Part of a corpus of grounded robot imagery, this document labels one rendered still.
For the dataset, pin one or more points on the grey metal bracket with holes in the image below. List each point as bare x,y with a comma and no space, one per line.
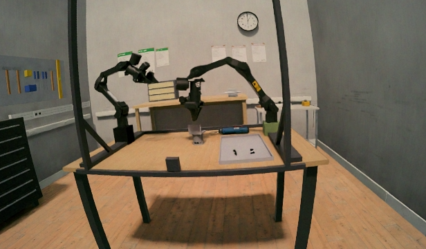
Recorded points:
195,129

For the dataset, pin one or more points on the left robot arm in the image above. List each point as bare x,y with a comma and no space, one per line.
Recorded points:
121,108

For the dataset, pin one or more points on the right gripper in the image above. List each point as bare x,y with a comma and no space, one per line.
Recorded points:
194,105

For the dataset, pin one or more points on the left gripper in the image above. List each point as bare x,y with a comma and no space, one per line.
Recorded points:
143,77

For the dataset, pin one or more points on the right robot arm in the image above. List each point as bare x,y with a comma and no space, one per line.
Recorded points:
242,69

